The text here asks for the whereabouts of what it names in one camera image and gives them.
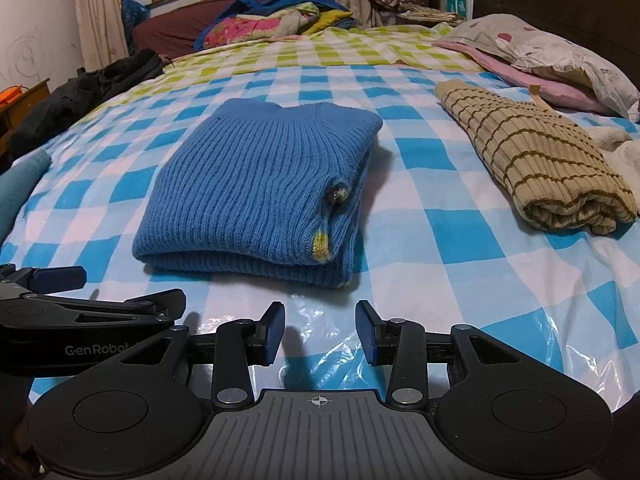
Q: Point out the teal fleece cloth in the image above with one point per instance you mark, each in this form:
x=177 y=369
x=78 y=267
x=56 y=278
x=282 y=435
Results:
x=17 y=190

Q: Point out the black jacket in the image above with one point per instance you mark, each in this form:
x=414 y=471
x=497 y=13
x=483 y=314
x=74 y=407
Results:
x=85 y=90

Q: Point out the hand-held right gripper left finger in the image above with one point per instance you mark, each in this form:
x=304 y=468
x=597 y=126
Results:
x=274 y=332

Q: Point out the wooden cabinet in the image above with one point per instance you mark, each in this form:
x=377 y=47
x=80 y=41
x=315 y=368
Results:
x=25 y=110

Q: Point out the orange object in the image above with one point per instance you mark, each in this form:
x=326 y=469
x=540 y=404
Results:
x=10 y=96

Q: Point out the pink floral quilt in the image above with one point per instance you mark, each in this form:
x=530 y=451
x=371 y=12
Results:
x=240 y=30

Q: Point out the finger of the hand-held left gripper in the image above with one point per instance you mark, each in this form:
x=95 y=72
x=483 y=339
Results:
x=55 y=280
x=50 y=307

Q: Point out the blue striped knit sweater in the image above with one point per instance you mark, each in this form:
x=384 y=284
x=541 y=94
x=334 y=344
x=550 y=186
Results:
x=250 y=185

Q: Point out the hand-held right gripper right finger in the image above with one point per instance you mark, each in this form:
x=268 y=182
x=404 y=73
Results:
x=364 y=332

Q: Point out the maroon sofa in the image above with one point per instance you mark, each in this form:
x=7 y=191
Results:
x=170 y=25

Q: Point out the beige striped folded sweater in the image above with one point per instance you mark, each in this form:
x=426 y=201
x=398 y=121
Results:
x=535 y=160

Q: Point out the dotted pillow in plastic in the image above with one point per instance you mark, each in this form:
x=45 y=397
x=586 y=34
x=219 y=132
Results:
x=550 y=50

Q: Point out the blue bag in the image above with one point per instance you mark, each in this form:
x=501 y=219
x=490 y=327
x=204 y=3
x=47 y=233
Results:
x=135 y=15

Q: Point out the yellow cloth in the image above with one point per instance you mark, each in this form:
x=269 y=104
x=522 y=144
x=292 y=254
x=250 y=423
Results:
x=332 y=20

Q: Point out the pink pillow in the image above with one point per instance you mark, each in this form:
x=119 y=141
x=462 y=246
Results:
x=550 y=87

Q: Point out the white fluffy cloth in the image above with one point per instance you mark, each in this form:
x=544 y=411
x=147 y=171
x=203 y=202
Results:
x=620 y=155

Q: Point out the green checkered bed sheet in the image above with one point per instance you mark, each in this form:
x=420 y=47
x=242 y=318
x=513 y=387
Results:
x=350 y=45

